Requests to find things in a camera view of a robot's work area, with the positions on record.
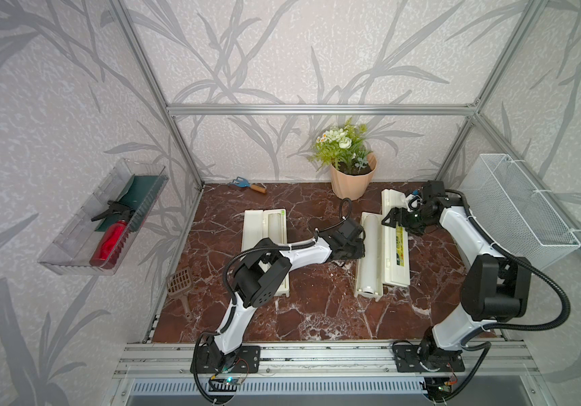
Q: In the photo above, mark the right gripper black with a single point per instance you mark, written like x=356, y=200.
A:
x=402, y=222

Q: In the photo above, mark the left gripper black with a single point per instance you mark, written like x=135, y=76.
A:
x=360, y=250

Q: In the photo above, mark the cream dispenser lid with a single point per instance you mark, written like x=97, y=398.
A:
x=254, y=229
x=395, y=248

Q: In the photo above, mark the cream dispenser box base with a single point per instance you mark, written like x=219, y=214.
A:
x=274, y=227

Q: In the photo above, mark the white plastic wrap roll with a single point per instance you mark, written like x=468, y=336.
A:
x=369, y=264

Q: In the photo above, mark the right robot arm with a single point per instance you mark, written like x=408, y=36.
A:
x=497, y=285

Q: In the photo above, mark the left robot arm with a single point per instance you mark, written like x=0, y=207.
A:
x=252, y=278

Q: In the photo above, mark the potted green plant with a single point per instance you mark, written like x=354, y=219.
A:
x=344, y=151

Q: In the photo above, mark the blue garden trowel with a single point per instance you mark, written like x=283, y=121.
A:
x=246, y=184

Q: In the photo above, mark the brown drain grate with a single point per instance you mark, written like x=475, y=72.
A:
x=179, y=286

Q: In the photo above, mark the green cloth in tray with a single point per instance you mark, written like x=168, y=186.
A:
x=140, y=193

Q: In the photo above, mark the red spray bottle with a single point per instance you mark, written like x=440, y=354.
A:
x=109, y=248

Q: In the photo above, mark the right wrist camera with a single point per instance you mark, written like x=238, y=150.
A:
x=414, y=201

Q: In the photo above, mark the white wire basket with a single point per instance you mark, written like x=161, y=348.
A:
x=515, y=213

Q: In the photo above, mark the clear wall tray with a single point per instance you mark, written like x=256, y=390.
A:
x=97, y=238

